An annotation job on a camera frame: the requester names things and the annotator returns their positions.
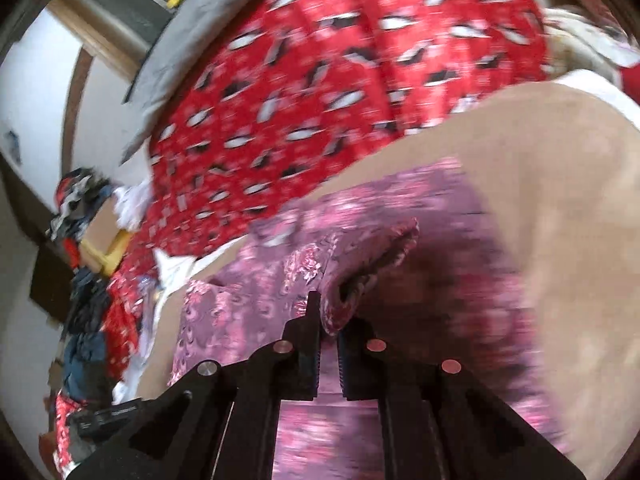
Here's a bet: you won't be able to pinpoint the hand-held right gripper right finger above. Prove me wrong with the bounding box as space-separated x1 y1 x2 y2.
337 317 587 480

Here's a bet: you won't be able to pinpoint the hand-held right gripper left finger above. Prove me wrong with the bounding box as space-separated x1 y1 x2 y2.
65 291 323 480

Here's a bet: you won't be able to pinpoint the purple floral garment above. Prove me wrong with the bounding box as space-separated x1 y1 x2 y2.
167 157 576 480

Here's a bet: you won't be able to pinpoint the pile of dark clothes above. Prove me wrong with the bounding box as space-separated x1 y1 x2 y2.
45 167 126 401

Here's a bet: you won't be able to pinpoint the dark wooden cabinet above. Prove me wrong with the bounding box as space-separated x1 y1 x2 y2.
27 160 76 316

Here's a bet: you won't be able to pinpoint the yellow box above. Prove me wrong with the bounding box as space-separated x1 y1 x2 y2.
80 232 133 277

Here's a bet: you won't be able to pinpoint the white papers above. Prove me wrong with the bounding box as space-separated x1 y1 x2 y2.
150 247 201 311

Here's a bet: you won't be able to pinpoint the cardboard box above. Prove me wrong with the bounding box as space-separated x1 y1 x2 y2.
82 200 126 261

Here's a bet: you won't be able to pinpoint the white plastic bag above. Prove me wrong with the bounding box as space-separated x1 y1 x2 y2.
112 184 152 233

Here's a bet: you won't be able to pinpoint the beige blanket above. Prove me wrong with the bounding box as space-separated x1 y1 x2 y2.
135 80 640 480

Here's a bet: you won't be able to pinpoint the red printed quilt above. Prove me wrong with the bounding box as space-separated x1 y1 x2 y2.
50 0 553 476

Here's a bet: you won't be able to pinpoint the grey pillow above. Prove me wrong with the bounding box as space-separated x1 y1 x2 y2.
120 0 313 166

